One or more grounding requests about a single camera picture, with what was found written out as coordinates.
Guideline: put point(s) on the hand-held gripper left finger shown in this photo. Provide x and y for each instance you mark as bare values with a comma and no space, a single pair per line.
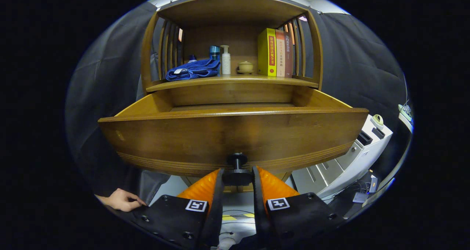
172,217

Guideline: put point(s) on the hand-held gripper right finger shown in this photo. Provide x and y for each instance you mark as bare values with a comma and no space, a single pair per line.
301,217

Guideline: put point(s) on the wooden drawer with black knob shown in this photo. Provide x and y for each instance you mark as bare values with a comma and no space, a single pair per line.
220,136

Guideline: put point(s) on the white drawer unit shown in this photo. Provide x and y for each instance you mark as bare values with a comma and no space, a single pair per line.
363,158

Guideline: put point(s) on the wooden countertop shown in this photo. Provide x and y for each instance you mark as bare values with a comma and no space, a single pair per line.
235,80

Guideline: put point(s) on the wooden cabinet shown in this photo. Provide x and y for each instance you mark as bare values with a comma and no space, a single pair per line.
231,11

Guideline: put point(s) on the yellow black floor tape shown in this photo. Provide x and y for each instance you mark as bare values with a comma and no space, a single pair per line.
229,217

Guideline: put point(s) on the small grey box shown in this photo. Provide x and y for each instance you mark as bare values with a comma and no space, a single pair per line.
360,197

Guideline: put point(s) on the small white device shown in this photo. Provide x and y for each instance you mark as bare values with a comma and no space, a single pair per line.
373,184

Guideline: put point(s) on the small black flat object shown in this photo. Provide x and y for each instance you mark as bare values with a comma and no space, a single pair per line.
378,133

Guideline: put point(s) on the pale green tape roll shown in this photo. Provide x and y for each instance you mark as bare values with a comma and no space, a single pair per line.
377,121

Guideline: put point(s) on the pale green bowl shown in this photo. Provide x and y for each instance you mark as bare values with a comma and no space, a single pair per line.
405,111

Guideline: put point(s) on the blue folded towel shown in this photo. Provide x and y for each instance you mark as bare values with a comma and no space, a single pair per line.
194,70

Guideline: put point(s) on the beige saucer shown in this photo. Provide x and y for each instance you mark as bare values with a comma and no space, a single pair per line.
245,72

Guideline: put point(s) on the brown book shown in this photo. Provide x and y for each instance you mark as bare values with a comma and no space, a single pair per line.
288,59

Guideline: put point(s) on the small white blue-capped bottle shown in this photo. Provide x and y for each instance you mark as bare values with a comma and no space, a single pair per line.
192,58

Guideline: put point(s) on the beige lidded teacup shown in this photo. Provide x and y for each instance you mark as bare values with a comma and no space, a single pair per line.
245,65

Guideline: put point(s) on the orange white book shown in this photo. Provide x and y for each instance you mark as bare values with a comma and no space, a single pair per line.
280,55

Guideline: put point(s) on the white pump bottle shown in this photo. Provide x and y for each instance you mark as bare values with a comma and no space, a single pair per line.
226,62

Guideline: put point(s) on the blue transparent bottle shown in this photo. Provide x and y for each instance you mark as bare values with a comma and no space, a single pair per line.
214,53

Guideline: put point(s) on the yellow book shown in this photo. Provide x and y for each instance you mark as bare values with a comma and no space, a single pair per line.
265,51

